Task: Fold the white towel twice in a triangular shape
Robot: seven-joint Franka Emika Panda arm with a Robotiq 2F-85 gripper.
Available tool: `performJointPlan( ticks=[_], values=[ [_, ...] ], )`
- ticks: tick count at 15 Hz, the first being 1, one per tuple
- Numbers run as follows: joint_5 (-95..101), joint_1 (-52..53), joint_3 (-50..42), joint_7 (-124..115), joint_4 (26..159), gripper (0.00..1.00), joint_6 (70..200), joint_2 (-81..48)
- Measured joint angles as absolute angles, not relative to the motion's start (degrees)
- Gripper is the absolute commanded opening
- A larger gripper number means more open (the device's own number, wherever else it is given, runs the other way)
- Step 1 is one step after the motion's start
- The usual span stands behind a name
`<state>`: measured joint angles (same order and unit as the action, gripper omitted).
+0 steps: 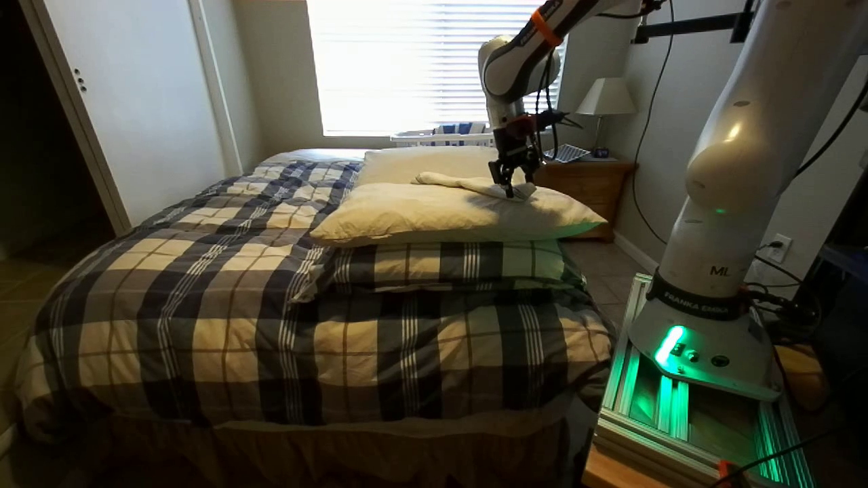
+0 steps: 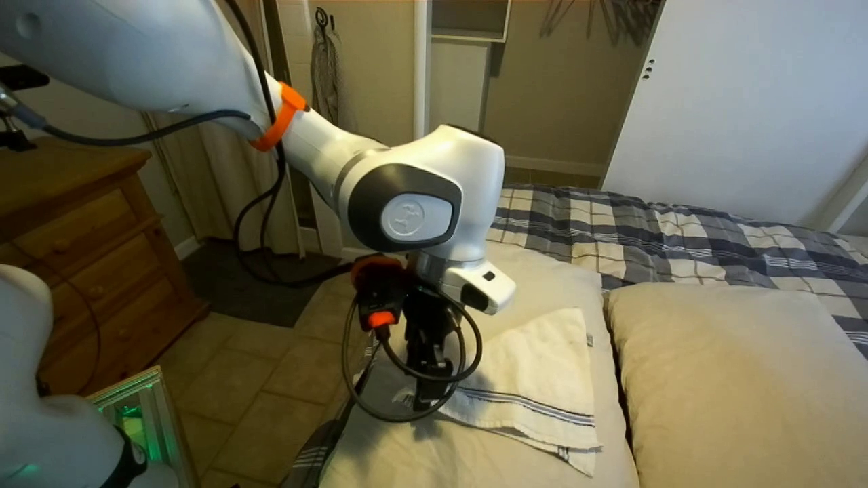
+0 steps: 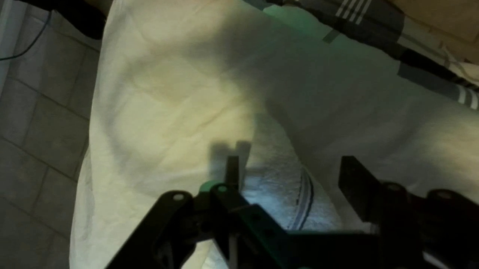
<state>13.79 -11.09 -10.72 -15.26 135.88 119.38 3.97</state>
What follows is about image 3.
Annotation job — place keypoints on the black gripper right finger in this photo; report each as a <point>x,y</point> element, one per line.
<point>414,228</point>

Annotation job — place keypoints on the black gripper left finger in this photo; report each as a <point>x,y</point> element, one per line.
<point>234,218</point>

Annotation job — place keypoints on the grey plaid blanket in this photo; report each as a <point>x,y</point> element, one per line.
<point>369,22</point>

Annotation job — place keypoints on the cream pillow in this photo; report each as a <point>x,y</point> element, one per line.
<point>200,83</point>

